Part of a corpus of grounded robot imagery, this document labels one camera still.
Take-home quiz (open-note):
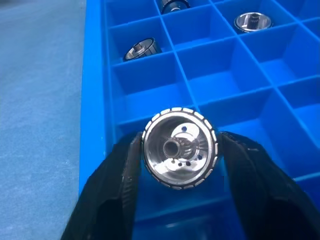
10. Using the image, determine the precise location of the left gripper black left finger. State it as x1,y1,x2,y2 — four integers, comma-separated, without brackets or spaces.
60,131,146,240

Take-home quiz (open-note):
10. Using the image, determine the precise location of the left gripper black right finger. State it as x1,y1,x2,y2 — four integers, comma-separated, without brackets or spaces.
216,130,320,240

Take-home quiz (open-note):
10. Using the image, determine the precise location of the ribbed metal roller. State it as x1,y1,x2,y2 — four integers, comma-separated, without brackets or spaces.
122,37,163,62
159,0,191,15
233,12,274,34
141,106,219,191

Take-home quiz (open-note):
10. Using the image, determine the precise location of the blue table mat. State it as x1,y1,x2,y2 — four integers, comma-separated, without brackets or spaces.
0,0,87,240

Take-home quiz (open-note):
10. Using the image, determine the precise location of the blue compartment tray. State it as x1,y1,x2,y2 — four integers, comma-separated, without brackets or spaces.
78,0,320,240

